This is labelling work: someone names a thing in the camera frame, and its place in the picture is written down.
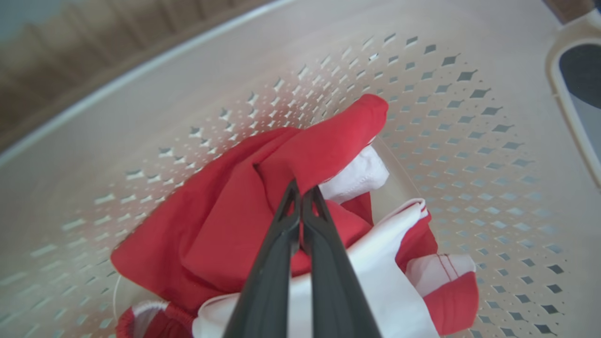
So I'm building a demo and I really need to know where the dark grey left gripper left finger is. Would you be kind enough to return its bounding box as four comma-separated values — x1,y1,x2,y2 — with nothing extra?
223,180,301,338

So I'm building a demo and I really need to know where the brown ribbed furniture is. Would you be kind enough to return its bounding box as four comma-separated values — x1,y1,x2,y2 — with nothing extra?
0,0,275,152

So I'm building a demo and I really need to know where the red and white garment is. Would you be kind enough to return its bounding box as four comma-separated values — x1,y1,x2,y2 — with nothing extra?
110,94,479,338

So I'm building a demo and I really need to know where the beige perforated plastic laundry basket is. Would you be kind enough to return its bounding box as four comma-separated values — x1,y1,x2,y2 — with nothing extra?
0,0,601,338

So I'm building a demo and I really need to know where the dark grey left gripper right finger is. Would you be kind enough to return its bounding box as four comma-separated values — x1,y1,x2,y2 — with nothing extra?
301,186,382,338

